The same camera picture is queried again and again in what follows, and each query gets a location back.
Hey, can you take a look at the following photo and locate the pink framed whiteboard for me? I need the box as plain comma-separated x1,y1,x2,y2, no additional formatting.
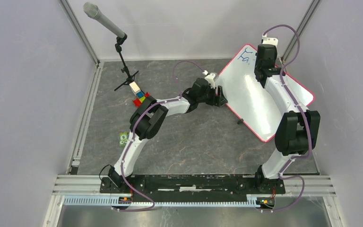
216,44,314,142

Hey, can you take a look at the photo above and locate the green number block toy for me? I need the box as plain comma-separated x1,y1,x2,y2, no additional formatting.
119,131,129,148

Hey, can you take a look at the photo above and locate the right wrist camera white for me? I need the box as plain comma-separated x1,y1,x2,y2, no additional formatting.
261,34,278,46

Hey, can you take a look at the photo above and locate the black microphone stand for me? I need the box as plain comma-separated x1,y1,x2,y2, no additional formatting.
114,34,139,91

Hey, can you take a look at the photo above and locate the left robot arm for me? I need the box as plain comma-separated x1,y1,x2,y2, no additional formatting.
108,77,228,193

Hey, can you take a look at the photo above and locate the grey microphone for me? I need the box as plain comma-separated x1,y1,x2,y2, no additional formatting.
83,2,127,39

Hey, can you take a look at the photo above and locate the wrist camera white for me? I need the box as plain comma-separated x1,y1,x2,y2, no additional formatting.
202,70,219,89
261,34,278,46

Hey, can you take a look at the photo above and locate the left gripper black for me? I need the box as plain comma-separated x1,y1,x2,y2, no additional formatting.
198,84,228,107

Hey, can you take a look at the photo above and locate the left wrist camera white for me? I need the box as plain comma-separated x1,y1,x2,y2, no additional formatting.
202,70,219,89

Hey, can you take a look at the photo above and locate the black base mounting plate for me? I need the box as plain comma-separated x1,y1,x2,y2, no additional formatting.
100,174,285,202

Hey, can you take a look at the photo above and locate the red plate with blocks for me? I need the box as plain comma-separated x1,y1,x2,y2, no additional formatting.
129,82,150,107

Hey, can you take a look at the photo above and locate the white slotted cable duct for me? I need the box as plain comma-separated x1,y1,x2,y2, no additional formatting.
63,195,275,209

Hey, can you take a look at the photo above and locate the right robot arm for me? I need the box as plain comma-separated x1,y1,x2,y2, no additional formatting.
254,44,320,193

